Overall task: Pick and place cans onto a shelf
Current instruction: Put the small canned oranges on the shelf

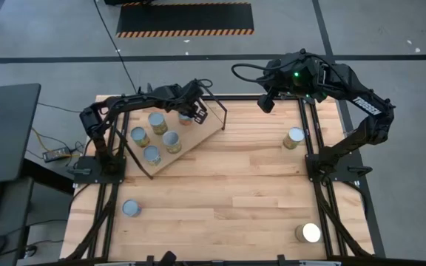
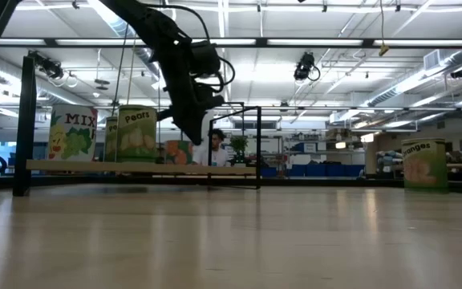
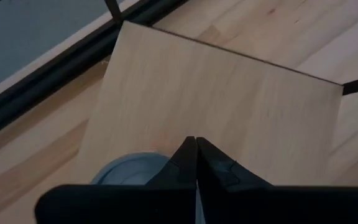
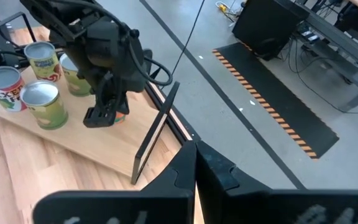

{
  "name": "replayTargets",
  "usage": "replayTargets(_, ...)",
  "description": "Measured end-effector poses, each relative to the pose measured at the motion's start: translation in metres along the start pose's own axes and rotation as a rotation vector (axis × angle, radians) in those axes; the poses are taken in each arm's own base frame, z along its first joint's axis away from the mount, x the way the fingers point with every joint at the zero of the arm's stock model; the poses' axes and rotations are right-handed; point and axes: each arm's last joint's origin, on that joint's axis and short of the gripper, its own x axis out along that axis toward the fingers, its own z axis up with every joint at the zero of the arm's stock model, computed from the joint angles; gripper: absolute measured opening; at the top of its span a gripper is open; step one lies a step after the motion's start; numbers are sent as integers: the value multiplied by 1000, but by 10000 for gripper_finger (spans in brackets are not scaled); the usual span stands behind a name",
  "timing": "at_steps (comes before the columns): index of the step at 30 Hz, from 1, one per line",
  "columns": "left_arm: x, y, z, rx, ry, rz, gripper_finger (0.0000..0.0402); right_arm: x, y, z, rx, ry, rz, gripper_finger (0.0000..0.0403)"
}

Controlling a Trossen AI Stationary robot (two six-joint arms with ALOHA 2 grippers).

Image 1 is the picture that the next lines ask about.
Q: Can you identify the black desk top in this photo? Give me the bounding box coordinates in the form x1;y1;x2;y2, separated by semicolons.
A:
0;83;42;185

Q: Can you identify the green pears can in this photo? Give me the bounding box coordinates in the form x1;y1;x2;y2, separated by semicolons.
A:
162;130;183;155
147;112;169;136

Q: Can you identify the black hazard-striped floor mat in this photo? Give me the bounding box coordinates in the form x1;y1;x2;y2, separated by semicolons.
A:
115;1;255;38

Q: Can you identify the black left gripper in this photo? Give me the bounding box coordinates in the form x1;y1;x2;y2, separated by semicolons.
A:
168;78;212;126

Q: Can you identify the teal mandarin oranges can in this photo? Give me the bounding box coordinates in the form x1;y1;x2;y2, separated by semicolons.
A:
121;199;143;218
177;112;195;126

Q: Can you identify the green oranges can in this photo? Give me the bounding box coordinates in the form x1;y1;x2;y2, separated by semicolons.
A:
282;126;305;151

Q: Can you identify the black floor cable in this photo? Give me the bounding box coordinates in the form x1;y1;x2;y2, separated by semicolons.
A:
93;0;142;95

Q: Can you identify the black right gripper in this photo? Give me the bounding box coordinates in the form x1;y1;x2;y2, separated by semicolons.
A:
257;50;316;114

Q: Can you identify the dark grey lower desk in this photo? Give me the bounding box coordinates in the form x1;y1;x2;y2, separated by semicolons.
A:
0;177;35;266

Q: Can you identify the green label fruit can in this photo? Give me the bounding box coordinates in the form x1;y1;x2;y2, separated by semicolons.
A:
130;126;151;149
294;222;322;244

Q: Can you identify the white mixed fruit can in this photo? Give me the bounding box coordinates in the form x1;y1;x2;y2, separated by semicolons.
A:
143;145;163;167

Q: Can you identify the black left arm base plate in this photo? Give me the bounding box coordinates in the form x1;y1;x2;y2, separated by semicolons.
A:
67;154;127;185

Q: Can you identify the wooden shelf with black frame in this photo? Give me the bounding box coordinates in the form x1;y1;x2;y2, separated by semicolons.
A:
115;78;229;181

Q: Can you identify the black aluminium table frame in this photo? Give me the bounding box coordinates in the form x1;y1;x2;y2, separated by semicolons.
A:
64;83;375;266

